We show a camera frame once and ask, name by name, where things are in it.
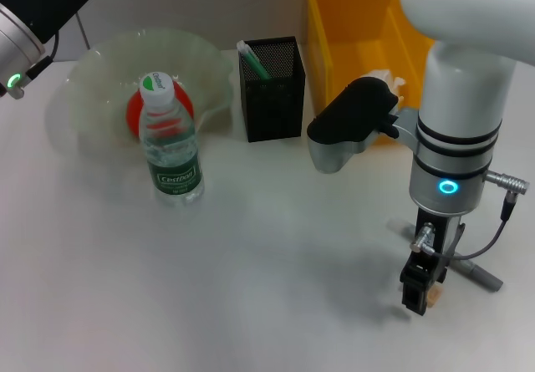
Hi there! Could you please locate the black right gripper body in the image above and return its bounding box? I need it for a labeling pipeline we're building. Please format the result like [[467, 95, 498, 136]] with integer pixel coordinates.
[[401, 206, 468, 292]]

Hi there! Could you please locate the clear green-label water bottle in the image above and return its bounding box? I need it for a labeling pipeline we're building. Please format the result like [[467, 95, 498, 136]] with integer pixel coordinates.
[[137, 72, 206, 206]]

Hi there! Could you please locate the right gripper signal cable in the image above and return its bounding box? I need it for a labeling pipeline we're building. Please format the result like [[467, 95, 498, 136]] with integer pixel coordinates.
[[409, 170, 532, 261]]

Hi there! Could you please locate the yellow plastic bin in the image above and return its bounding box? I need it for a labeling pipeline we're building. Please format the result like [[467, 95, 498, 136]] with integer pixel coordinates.
[[303, 0, 438, 150]]

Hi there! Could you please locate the left gripper signal cable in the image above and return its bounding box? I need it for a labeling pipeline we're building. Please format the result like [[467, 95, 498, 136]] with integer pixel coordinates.
[[8, 30, 60, 100]]

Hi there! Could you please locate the white paper ball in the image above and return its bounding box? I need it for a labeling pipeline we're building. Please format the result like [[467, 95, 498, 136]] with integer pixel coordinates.
[[362, 69, 409, 110]]

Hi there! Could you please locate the gripper signal cable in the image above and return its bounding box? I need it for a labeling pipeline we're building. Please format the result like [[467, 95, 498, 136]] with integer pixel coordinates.
[[8, 30, 60, 100], [409, 170, 532, 261]]

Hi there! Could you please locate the translucent glass fruit plate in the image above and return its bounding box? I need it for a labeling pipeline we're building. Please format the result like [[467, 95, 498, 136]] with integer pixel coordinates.
[[44, 27, 235, 160]]

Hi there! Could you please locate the black mesh pen holder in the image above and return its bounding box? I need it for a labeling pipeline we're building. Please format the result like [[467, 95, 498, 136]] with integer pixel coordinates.
[[237, 36, 306, 143]]

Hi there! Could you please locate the gray marker pen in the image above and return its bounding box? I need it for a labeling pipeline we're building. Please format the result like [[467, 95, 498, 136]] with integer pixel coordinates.
[[390, 220, 504, 293]]

